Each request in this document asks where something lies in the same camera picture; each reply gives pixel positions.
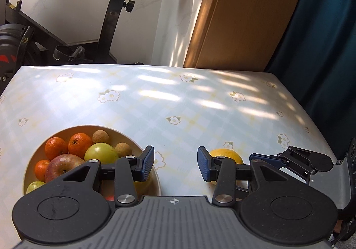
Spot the yellow lemon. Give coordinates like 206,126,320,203
208,148,244,183

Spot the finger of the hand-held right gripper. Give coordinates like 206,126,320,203
236,185,252,200
249,146,320,183

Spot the green apple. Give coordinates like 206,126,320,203
84,142,119,163
133,174,155,197
26,181,46,195

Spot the brown longan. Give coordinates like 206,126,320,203
115,142,132,157
92,130,109,144

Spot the small orange mandarin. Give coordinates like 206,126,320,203
34,159,51,183

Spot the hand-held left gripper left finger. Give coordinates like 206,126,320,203
57,146,155,207

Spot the wooden door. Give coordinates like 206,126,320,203
184,0,312,72

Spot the black exercise bike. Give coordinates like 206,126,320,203
0,0,176,91

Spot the beige round plate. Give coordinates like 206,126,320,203
23,125,162,197

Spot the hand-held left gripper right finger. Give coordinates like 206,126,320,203
197,147,301,207

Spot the dark teal curtain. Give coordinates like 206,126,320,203
265,0,356,161

